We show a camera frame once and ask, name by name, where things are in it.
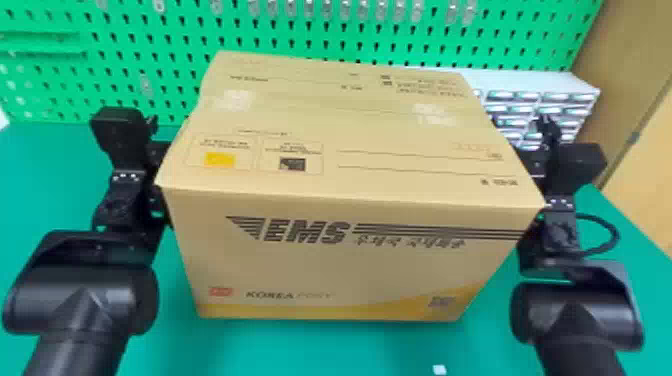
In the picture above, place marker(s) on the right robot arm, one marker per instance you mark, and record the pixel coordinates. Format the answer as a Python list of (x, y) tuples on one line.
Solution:
[(575, 315)]

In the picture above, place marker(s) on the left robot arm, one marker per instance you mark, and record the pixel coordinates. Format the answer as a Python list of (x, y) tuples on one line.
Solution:
[(78, 299)]

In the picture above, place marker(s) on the white drawer cabinet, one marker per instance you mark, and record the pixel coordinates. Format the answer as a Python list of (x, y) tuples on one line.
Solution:
[(530, 102)]

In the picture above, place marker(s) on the cardboard box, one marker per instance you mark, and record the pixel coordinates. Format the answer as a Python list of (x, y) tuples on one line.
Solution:
[(346, 173)]

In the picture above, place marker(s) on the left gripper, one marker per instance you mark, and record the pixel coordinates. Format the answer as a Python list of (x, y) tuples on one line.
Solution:
[(157, 156)]

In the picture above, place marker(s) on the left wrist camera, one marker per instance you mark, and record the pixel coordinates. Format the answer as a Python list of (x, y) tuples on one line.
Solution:
[(120, 135)]

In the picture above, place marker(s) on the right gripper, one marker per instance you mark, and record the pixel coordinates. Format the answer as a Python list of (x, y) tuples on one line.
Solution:
[(533, 164)]

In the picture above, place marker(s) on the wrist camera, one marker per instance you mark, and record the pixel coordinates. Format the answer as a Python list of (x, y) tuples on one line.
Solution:
[(120, 135), (576, 164)]

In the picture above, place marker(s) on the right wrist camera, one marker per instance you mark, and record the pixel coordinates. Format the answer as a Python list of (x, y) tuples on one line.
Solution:
[(576, 164)]

